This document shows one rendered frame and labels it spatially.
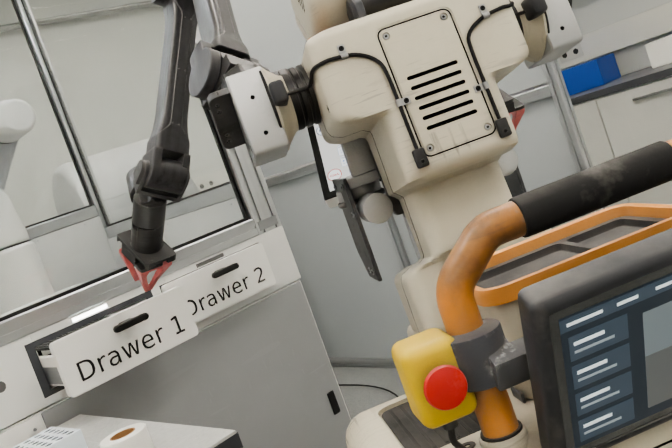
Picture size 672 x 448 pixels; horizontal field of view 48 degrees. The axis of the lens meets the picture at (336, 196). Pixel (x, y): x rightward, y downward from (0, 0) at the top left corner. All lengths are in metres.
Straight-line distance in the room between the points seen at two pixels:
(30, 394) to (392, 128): 0.98
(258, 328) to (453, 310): 1.28
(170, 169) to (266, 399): 0.77
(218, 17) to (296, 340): 0.96
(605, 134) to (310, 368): 2.52
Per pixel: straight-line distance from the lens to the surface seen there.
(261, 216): 1.93
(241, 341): 1.87
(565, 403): 0.64
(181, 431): 1.25
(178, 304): 1.62
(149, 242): 1.39
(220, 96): 1.03
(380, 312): 3.63
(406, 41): 0.98
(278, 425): 1.93
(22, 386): 1.65
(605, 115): 4.08
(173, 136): 1.34
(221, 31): 1.24
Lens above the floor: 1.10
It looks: 4 degrees down
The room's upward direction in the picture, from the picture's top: 20 degrees counter-clockwise
